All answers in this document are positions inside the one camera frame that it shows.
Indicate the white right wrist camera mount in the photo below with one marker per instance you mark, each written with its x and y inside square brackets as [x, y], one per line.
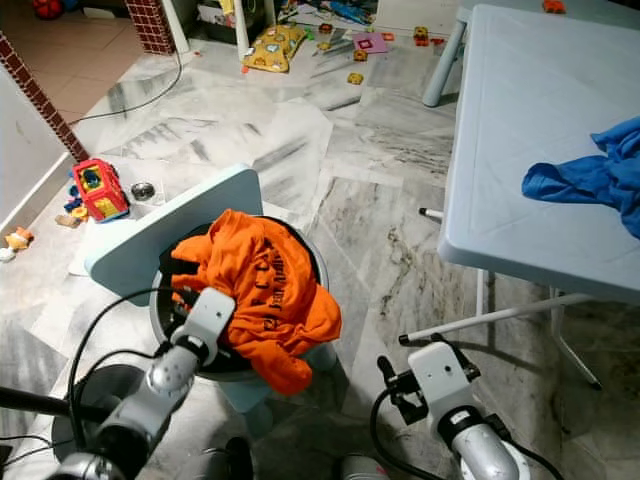
[440, 378]

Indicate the orange shirt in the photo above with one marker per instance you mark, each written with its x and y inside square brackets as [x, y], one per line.
[260, 290]

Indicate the grey robot right leg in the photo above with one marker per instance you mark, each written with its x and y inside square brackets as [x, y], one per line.
[365, 470]

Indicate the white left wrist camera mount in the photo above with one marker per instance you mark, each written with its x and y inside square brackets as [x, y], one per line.
[210, 312]

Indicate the red toy car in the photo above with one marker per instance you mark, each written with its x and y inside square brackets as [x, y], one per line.
[100, 192]

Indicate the pale blue folding table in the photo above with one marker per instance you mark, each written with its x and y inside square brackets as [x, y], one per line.
[530, 100]

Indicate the small orange toy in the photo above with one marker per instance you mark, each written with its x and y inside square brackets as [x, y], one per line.
[554, 6]

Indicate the small orange toy figure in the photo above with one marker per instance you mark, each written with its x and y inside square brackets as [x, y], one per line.
[20, 240]

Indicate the grey robot leg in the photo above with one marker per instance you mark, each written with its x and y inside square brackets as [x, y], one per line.
[365, 470]
[225, 462]

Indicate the grey robot left leg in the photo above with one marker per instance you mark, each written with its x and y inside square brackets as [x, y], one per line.
[225, 462]

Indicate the yellow toy cushion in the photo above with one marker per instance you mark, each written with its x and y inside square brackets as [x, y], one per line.
[275, 48]

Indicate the white paper sheet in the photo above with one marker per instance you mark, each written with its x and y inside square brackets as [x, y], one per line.
[82, 258]

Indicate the blue garment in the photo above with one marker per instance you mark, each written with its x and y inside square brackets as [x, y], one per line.
[590, 180]

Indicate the pale blue kid table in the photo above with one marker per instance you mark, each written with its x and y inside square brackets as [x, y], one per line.
[443, 70]

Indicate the red ball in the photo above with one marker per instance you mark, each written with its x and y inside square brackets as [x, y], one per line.
[48, 8]

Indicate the metal bowl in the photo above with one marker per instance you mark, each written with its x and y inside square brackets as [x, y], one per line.
[143, 191]

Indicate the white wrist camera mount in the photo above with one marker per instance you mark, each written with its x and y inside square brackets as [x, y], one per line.
[210, 312]
[440, 378]

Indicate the pink toy tile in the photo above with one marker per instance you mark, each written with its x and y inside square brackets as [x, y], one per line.
[370, 42]

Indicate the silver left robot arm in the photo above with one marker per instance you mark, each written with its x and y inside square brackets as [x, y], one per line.
[170, 380]

